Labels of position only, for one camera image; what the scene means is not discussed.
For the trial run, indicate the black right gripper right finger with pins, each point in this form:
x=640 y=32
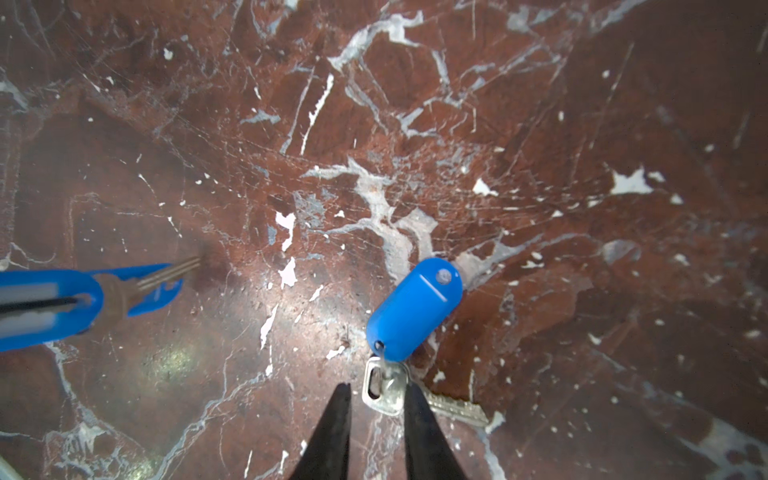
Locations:
x=427 y=453

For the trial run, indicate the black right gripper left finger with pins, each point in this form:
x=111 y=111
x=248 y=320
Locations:
x=327 y=453

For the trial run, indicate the key with blue tag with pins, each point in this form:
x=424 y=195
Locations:
x=43 y=306
x=407 y=317

